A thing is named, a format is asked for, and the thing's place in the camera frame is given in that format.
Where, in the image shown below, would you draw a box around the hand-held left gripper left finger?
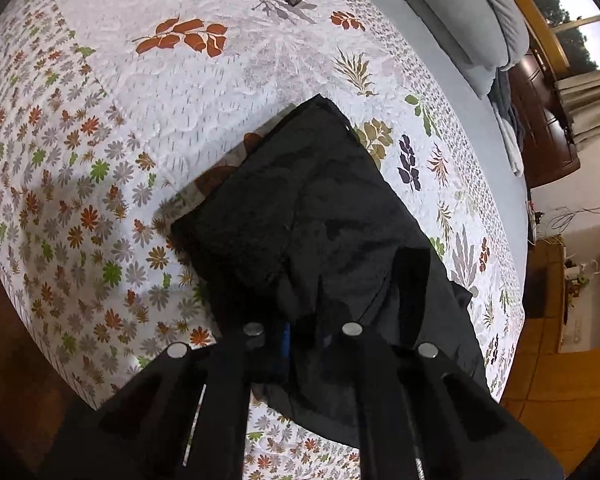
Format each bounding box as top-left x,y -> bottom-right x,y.
40,322 -> 294,480

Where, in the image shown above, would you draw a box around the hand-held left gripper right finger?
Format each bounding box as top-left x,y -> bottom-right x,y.
319,320 -> 564,480

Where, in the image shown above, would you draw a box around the black pants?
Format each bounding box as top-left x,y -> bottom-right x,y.
170,94 -> 488,446

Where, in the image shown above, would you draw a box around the cluttered wooden shelf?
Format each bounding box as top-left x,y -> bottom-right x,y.
562,246 -> 600,357

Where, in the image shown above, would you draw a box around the floral leaf-print quilt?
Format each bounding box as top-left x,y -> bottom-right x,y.
0,0 -> 527,480

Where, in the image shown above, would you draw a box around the grey folded blanket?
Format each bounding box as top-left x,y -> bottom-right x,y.
489,74 -> 527,177

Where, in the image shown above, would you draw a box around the dark wooden nightstand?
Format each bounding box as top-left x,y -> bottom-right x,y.
507,47 -> 582,190

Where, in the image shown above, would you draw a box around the grey bed sheet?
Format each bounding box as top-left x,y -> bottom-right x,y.
330,0 -> 530,311

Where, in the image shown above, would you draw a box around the beige curtain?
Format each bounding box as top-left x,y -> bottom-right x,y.
554,59 -> 600,150

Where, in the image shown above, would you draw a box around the grey pillow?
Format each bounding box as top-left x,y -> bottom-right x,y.
384,0 -> 502,100
455,0 -> 527,72

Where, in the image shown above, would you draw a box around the wooden-framed window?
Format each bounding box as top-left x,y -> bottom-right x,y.
484,0 -> 600,77

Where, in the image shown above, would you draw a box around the black cable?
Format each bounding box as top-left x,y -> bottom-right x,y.
529,204 -> 600,247

